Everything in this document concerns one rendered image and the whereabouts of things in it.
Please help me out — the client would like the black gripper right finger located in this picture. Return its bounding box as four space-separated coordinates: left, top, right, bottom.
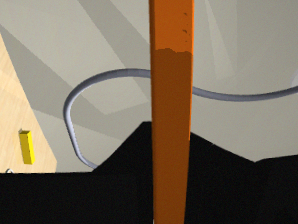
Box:
184 132 298 224

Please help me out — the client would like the white loop with orange handle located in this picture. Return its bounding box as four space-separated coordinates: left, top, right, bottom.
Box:
149 0 194 224

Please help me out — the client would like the thin grey wire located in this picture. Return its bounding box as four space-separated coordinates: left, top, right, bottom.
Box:
63 68 298 169

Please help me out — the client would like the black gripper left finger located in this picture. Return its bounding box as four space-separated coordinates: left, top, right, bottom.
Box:
0 120 154 224

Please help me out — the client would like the yellow rectangular block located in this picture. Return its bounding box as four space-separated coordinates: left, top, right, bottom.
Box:
20 131 35 164

